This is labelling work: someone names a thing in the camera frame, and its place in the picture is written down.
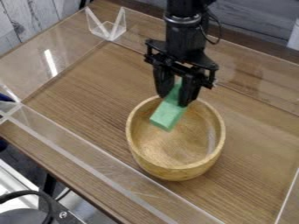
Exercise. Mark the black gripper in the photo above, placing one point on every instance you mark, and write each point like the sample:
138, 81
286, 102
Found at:
179, 56

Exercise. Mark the green rectangular block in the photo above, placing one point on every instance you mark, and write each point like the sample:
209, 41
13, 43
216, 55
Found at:
169, 112

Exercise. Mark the brown wooden bowl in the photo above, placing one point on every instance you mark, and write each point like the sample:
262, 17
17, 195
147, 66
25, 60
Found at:
179, 154

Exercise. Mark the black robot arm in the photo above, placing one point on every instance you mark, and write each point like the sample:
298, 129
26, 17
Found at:
186, 8

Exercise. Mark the black table leg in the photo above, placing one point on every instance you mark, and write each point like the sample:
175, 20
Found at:
50, 184

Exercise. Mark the clear acrylic enclosure wall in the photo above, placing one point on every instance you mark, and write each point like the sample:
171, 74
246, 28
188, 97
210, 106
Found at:
78, 84

